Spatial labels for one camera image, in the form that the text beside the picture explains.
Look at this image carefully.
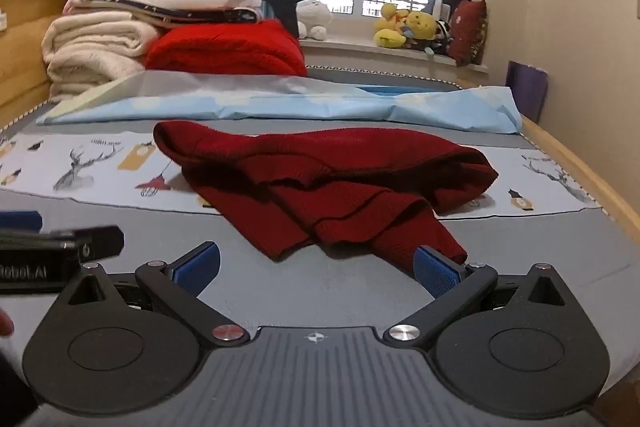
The yellow duck plush toy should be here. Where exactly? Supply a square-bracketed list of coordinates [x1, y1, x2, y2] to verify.
[374, 3, 412, 50]

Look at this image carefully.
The deer printed white cloth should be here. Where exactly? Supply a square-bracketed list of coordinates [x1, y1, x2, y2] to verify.
[0, 131, 601, 220]

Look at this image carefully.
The grey bed sheet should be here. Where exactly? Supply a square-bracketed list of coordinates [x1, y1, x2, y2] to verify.
[0, 99, 640, 414]

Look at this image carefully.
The navy printed folded blanket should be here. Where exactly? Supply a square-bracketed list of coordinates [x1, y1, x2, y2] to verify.
[116, 0, 266, 28]

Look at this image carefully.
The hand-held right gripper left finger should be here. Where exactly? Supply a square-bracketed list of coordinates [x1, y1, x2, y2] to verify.
[62, 242, 251, 347]

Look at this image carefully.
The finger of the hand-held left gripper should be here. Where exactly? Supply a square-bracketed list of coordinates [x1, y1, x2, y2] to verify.
[0, 211, 43, 232]

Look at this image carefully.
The white fluffy folded blanket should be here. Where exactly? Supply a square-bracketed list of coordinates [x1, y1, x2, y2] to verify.
[41, 14, 162, 100]

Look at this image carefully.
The yellow round plush toy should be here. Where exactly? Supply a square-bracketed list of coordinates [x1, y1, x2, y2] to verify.
[405, 11, 442, 46]

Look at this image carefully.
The white plush toy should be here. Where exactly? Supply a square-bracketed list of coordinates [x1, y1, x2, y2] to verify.
[296, 0, 334, 42]

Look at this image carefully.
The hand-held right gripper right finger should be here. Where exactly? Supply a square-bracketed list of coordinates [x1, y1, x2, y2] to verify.
[382, 246, 568, 348]

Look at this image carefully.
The dark red knit sweater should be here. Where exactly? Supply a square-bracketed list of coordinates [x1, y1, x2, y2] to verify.
[152, 119, 500, 275]

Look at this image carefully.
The red folded blanket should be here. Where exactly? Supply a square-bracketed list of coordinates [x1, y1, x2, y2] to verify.
[145, 19, 309, 78]

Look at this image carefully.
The purple bag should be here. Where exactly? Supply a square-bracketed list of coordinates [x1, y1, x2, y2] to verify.
[505, 60, 550, 124]

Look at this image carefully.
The dark red cushion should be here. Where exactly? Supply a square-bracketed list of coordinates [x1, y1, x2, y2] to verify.
[446, 0, 489, 67]

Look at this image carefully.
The white window sill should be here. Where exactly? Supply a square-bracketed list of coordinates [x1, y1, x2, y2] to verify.
[299, 36, 489, 74]

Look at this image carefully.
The light blue quilt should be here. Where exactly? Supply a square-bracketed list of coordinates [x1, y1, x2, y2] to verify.
[36, 72, 523, 136]

